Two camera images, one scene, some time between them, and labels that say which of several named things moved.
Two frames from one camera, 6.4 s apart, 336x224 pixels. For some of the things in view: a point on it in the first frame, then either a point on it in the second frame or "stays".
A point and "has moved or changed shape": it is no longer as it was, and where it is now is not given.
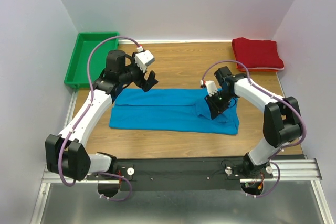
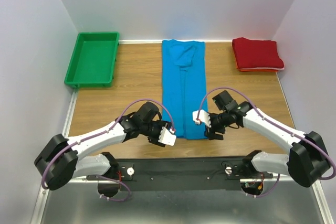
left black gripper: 145,85 to 160,124
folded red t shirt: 256,53 stays
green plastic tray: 77,74 stays
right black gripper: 214,109 to 213,128
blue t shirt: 180,109 has moved or changed shape
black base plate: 179,173 stays
